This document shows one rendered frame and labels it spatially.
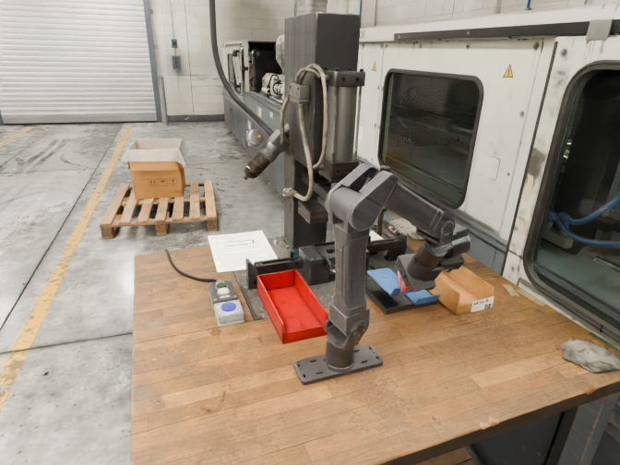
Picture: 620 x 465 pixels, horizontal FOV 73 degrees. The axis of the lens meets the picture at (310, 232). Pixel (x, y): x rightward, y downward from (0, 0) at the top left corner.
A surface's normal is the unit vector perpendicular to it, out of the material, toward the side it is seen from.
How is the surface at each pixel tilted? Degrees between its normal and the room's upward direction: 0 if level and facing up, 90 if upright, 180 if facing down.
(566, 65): 90
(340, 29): 90
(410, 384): 0
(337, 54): 90
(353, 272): 90
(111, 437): 0
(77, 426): 0
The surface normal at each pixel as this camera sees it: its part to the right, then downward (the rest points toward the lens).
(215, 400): 0.03, -0.92
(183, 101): 0.29, 0.39
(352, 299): 0.44, 0.20
